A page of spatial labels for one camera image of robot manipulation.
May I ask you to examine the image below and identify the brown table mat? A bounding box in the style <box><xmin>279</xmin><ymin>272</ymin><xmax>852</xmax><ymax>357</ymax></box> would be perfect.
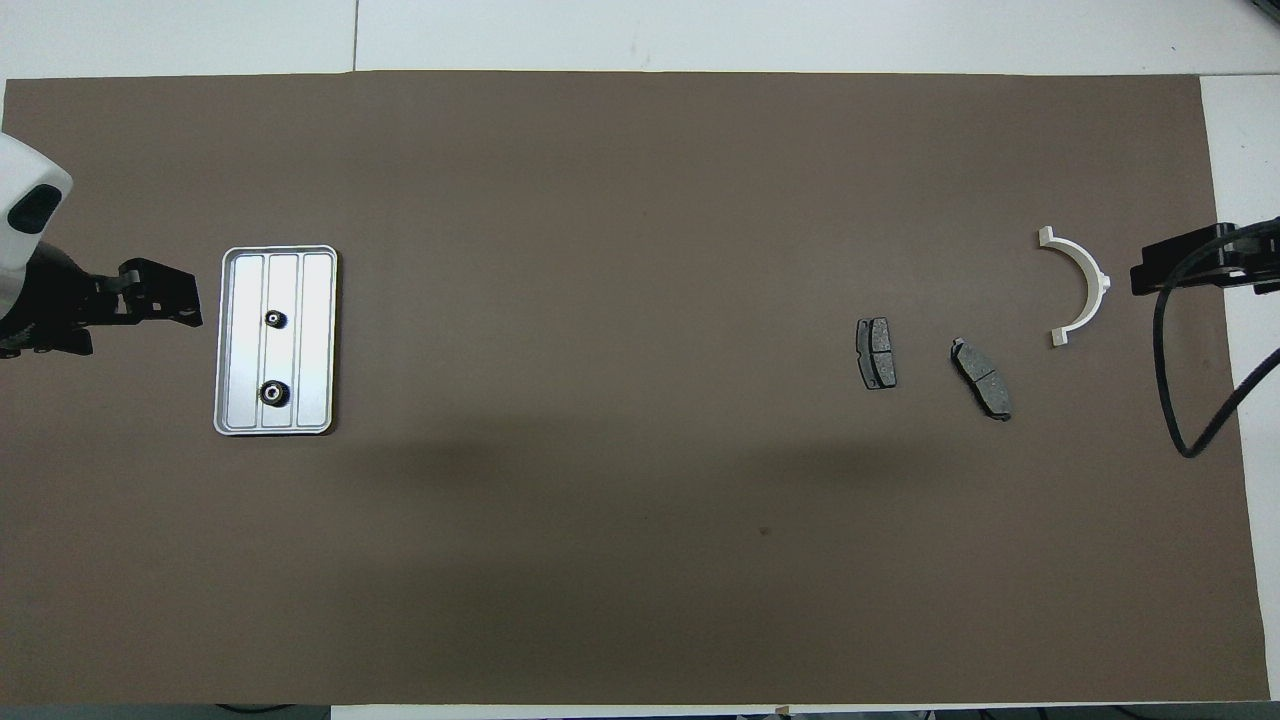
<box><xmin>0</xmin><ymin>70</ymin><xmax>1271</xmax><ymax>706</ymax></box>

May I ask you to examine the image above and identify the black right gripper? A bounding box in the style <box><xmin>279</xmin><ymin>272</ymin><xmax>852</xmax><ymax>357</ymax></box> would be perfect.
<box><xmin>1130</xmin><ymin>218</ymin><xmax>1280</xmax><ymax>298</ymax></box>

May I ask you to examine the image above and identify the long dark brake pad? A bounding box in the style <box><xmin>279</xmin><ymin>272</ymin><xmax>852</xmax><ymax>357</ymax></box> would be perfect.
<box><xmin>949</xmin><ymin>338</ymin><xmax>1014</xmax><ymax>422</ymax></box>

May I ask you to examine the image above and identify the short dark brake pad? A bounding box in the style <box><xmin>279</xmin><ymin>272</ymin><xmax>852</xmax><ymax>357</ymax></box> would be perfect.
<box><xmin>855</xmin><ymin>317</ymin><xmax>898</xmax><ymax>391</ymax></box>

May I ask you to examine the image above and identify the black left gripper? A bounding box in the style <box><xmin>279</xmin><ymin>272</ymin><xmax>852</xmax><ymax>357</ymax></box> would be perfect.
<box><xmin>0</xmin><ymin>245</ymin><xmax>203</xmax><ymax>358</ymax></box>

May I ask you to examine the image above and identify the white semicircular plastic bracket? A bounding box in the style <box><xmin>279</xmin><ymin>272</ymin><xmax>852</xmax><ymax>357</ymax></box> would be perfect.
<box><xmin>1037</xmin><ymin>226</ymin><xmax>1113</xmax><ymax>348</ymax></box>

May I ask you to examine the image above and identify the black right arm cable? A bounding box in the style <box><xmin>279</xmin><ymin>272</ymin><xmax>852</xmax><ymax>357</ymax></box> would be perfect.
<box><xmin>1153</xmin><ymin>222</ymin><xmax>1280</xmax><ymax>459</ymax></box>

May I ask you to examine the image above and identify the silver metal tray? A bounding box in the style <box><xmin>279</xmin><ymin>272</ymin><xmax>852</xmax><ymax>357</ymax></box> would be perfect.
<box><xmin>213</xmin><ymin>245</ymin><xmax>339</xmax><ymax>437</ymax></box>

